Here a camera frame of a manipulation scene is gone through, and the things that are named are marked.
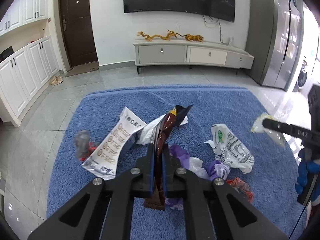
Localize clear bag with yellow bits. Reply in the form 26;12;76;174
250;112;286;148

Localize brown snack wrapper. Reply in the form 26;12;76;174
144;105;193;211

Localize red clear candy wrapper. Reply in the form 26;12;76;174
226;177;254;203

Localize purple white wrapper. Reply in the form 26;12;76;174
164;143;231;210

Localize white printed carton wrapper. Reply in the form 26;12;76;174
82;107;146;180

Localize blue fluffy rug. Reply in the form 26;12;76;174
47;86;306;239

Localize white washing machine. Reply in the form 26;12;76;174
293;56;311;96

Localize white green printed bag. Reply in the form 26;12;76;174
205;124;254;174

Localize grey crumpled plastic bag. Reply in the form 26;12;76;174
74;130;90;159

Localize white crumpled plastic bag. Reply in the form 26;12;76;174
135;115;189;146

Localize grey refrigerator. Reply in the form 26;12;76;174
246;0;302;89

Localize white TV cabinet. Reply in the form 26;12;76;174
133;40;254;72

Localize golden dragon ornament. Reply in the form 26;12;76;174
136;30;204;42

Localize beige slippers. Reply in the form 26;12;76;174
50;76;63;86

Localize brown door mat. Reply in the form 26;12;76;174
65;61;99;77

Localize white shoe cabinet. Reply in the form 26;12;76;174
1;0;59;127

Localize dark brown door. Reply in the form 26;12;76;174
59;0;98;68

